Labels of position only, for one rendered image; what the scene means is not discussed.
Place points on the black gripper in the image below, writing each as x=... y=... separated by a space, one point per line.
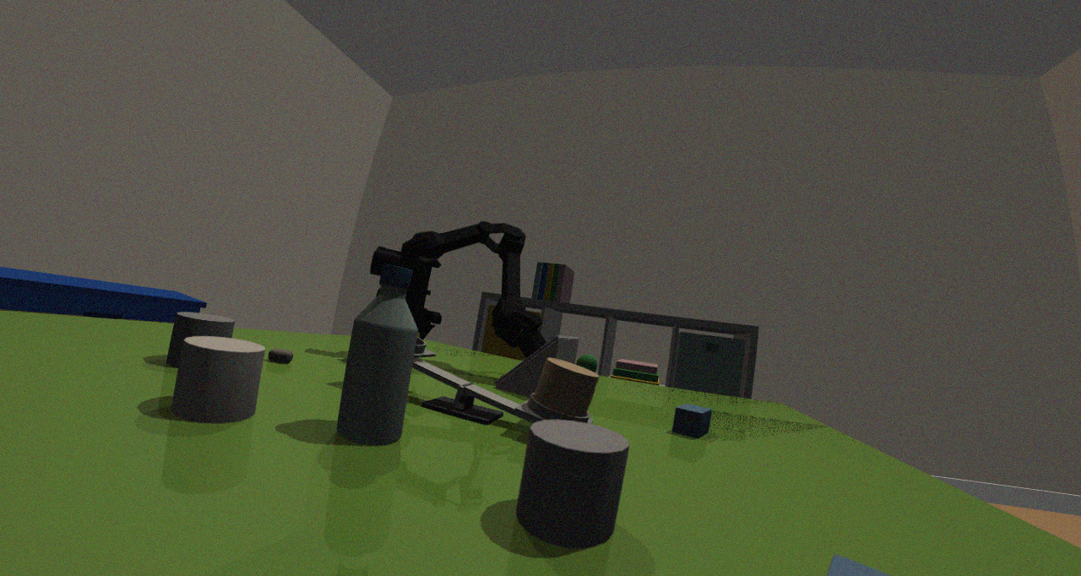
x=415 y=298

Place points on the brown cylinder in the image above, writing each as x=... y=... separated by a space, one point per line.
x=565 y=387

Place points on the dark grey pebble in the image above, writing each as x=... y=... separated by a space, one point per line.
x=281 y=356

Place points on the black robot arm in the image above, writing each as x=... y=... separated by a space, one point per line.
x=423 y=250

